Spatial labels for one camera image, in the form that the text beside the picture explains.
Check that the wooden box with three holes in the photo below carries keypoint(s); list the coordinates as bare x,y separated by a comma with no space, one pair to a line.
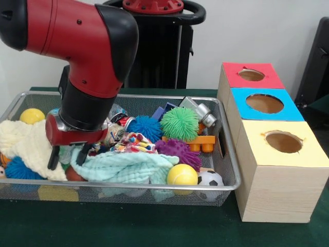
277,195

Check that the yellow smiley ball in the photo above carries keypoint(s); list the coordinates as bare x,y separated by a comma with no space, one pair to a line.
32,115

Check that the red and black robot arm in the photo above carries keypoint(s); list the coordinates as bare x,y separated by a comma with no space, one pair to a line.
77,38

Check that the silver mesh bin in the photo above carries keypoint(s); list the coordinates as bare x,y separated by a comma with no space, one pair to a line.
144,103

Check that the green spiky rubber ball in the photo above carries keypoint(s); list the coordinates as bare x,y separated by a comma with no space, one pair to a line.
180,123

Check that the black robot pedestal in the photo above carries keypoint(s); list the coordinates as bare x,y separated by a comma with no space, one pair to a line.
164,51

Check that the yellow tennis ball toy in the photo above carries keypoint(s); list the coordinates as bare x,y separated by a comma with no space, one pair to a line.
182,175

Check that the small soccer ball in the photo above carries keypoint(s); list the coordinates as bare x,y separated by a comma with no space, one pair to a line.
210,178

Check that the black upright panel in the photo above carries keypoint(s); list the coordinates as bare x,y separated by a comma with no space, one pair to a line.
316,64

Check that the dark green table cloth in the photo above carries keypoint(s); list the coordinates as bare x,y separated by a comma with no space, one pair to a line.
128,226
320,103

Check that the blue spiky rubber ball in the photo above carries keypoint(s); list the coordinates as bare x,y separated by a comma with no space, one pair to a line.
145,126

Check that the mint green muslin cloth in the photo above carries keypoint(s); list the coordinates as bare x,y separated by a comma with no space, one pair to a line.
128,167

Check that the orange toy brick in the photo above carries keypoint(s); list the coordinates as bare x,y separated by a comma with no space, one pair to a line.
205,141

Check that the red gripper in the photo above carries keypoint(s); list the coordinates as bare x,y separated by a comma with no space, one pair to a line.
74,137

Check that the purple spiky rubber ball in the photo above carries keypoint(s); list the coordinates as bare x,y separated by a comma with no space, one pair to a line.
177,150

